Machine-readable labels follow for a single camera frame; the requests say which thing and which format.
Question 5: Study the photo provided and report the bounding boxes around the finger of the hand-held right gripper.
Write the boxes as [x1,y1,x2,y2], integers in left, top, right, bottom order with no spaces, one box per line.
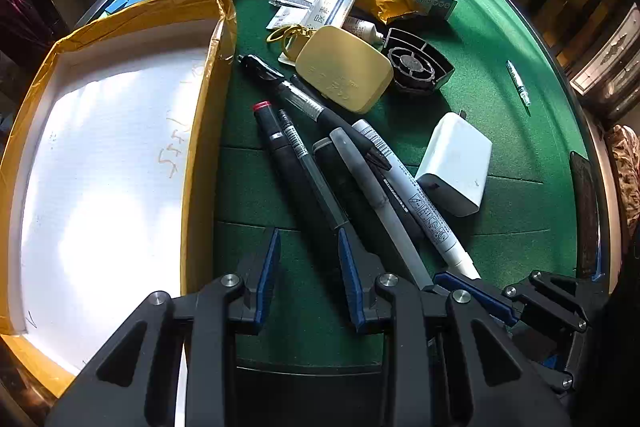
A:
[515,332,576,392]
[432,270,593,334]

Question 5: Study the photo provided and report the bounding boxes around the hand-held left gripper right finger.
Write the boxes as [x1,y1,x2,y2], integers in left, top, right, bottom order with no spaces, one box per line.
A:
[337,227,576,427]

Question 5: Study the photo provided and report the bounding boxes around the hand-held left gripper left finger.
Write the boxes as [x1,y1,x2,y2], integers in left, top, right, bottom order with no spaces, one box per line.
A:
[45,228,281,427]

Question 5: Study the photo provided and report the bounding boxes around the slim grey pen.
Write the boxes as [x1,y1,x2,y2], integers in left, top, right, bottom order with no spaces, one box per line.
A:
[330,128,436,290]

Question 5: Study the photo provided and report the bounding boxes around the black pen with red cap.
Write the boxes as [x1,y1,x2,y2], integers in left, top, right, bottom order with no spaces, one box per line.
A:
[252,101,351,268]

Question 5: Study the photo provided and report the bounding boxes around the thick black marker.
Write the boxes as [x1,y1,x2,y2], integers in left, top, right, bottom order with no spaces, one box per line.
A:
[312,138,426,248]

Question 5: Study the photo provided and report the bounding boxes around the white paint marker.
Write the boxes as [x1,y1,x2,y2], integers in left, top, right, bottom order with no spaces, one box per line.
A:
[351,119,482,280]

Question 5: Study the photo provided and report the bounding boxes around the slim clear gel pen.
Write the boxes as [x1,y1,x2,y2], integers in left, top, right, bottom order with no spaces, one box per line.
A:
[276,108,350,230]

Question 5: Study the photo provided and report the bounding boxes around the white charger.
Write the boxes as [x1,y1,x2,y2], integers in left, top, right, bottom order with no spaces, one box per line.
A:
[415,111,493,218]

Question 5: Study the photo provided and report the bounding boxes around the clear-barrel pen with black cap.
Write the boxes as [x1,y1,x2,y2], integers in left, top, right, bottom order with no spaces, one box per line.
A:
[237,54,393,172]

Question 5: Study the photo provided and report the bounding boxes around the yellow-taped cardboard box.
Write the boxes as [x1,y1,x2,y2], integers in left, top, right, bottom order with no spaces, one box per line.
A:
[0,0,238,400]

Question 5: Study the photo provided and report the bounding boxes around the yellow plastic case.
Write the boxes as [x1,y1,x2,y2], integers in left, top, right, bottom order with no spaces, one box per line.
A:
[295,25,394,114]

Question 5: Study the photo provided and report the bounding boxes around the black fan housing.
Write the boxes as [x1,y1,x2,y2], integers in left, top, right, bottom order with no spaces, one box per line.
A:
[382,27,456,95]

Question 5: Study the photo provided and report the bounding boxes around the black smartphone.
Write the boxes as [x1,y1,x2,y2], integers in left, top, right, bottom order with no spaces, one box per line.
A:
[569,151,601,280]

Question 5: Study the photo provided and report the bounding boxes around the floral cloth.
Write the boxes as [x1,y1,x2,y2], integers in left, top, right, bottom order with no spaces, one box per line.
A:
[607,124,640,233]

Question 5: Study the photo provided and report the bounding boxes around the small white pen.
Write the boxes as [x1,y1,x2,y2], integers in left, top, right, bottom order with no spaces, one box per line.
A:
[506,59,532,110]

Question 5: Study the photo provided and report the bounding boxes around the white paper leaflet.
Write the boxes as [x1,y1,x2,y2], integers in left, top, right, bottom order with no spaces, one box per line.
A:
[266,4,308,30]

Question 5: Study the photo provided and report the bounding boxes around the white ointment tube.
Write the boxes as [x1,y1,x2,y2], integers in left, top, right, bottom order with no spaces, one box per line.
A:
[342,17,386,44]

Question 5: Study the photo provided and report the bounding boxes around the silver decorated cabinet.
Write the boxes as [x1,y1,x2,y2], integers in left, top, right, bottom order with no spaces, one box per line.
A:
[570,4,640,118]

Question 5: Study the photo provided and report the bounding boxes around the yellow padded envelope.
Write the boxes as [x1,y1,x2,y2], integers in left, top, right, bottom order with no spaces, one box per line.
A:
[350,0,418,28]

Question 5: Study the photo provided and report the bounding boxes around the dark red cloth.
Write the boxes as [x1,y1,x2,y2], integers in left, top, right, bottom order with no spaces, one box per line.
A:
[0,0,51,52]

